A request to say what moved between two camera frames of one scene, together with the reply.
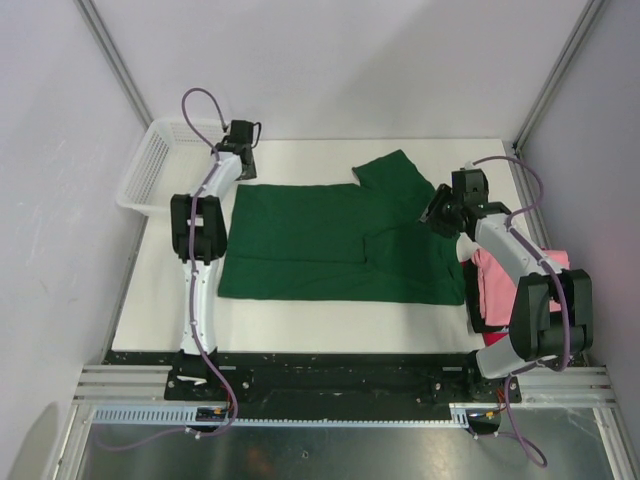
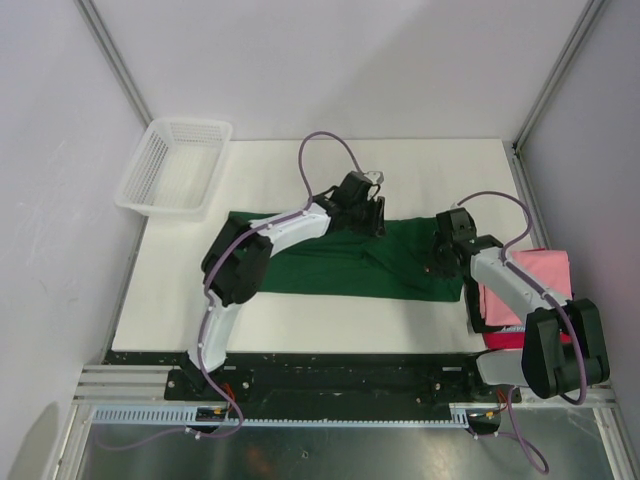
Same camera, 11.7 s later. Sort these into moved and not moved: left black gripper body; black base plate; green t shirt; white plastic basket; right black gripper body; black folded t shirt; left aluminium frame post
Moved: left black gripper body; green t shirt; right black gripper body
Not moved: left aluminium frame post; black base plate; white plastic basket; black folded t shirt
